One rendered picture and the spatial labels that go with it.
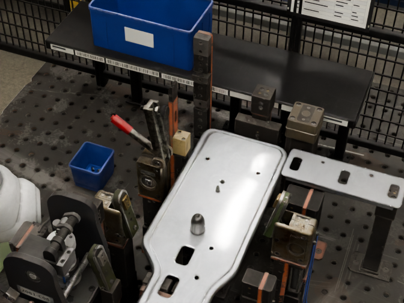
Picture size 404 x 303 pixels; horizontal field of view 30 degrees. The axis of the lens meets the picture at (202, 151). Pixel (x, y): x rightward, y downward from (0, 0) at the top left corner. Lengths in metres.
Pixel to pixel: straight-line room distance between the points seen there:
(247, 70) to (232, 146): 0.27
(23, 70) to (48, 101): 1.29
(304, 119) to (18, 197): 0.72
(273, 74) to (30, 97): 0.86
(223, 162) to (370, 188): 0.36
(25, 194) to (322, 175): 0.72
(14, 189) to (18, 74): 1.94
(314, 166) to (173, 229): 0.39
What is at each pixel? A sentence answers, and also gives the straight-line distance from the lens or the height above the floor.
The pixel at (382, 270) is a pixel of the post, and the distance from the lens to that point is 2.06.
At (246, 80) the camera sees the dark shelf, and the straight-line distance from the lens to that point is 2.02.
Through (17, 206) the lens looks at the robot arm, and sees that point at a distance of 1.88.
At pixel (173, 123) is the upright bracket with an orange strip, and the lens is 1.81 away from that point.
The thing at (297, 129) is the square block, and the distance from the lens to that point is 1.89.
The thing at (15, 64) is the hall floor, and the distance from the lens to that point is 3.83.
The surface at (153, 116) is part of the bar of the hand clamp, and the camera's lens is 1.67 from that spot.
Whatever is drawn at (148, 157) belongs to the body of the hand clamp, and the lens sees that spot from 1.78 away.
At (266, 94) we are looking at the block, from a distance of 1.92.
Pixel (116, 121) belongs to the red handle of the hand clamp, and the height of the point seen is 1.14.
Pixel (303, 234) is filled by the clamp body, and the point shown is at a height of 1.04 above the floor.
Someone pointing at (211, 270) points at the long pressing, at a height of 1.00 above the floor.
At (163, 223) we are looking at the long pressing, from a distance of 1.71.
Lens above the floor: 2.32
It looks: 45 degrees down
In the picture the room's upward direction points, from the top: 1 degrees clockwise
